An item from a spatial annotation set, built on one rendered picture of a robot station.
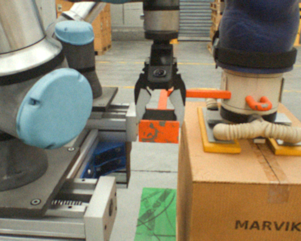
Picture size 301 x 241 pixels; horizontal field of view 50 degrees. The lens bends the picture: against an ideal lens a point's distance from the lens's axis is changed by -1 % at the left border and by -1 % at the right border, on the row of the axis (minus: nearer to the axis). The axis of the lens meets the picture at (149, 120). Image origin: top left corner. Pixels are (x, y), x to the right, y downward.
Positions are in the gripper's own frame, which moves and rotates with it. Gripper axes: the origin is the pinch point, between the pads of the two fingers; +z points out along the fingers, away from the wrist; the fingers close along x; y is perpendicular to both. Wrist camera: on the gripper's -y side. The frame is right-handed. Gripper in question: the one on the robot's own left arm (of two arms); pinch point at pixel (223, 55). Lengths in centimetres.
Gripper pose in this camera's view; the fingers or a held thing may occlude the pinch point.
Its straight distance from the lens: 161.1
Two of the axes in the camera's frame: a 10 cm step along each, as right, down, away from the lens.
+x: 10.0, 0.3, -0.8
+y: -0.9, 3.7, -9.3
